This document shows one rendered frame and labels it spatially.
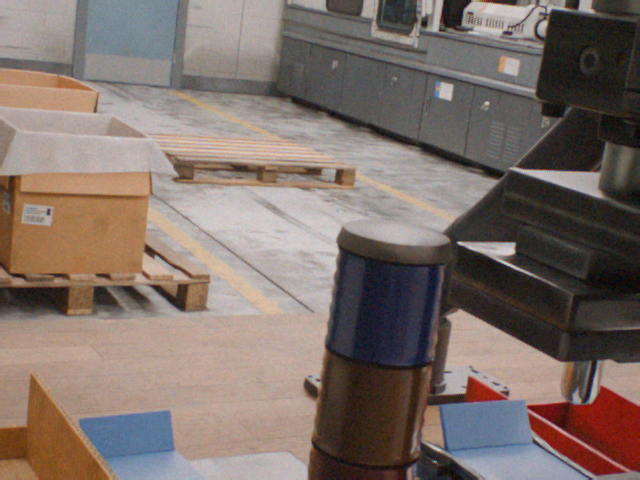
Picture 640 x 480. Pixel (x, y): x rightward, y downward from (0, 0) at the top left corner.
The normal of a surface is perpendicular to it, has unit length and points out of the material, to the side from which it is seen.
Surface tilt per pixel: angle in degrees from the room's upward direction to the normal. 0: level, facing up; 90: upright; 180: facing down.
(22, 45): 90
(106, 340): 0
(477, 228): 80
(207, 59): 90
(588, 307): 90
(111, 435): 60
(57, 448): 90
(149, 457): 0
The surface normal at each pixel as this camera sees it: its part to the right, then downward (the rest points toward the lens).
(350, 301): -0.62, -0.16
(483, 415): 0.47, -0.26
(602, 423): -0.88, 0.00
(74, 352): 0.13, -0.97
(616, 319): 0.47, 0.26
